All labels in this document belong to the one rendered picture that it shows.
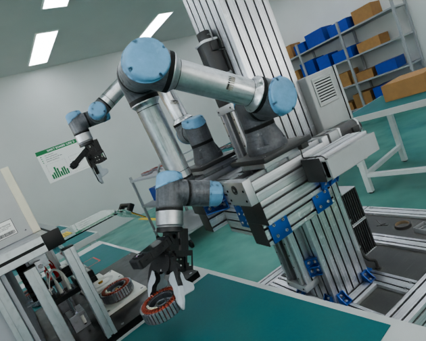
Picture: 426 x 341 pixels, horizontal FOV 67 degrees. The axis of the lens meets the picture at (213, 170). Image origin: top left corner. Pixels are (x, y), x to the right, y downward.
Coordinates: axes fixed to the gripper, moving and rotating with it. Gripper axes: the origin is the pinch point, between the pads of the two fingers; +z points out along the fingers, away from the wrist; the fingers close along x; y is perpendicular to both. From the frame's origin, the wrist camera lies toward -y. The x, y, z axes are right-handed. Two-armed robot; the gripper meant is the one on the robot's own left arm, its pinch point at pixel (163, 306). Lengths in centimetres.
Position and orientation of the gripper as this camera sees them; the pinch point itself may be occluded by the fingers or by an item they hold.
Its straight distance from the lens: 90.2
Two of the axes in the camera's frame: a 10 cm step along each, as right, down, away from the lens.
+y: 7.1, 1.4, 7.0
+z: 0.4, 9.7, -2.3
